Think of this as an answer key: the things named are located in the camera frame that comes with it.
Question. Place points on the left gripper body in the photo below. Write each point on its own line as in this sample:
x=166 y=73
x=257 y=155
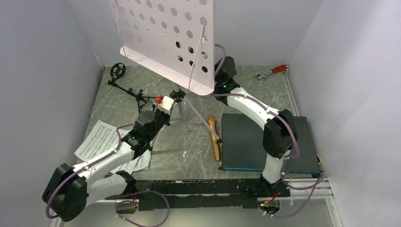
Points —
x=161 y=118

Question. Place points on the sheet music page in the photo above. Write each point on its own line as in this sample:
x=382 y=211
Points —
x=138 y=164
x=102 y=138

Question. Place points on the lilac music stand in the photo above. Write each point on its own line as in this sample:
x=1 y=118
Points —
x=172 y=38

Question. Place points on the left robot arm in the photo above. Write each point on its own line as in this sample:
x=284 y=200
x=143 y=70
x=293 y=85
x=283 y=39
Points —
x=129 y=147

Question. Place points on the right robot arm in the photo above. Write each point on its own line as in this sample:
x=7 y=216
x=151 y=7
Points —
x=279 y=131

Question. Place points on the gold microphone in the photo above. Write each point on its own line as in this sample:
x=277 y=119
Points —
x=213 y=136

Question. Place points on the black microphone stand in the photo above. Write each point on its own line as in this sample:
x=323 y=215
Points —
x=117 y=71

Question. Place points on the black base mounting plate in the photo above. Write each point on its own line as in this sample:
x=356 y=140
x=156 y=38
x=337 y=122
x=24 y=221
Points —
x=180 y=194

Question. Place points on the dark blue flat box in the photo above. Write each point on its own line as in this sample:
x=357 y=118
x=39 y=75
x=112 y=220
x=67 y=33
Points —
x=242 y=148

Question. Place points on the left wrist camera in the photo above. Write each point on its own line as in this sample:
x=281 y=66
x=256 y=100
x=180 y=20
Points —
x=164 y=104

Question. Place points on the orange handled adjustable wrench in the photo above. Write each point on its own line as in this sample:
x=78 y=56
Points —
x=263 y=75

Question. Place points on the aluminium frame rail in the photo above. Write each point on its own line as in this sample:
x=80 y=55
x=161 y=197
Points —
x=313 y=188

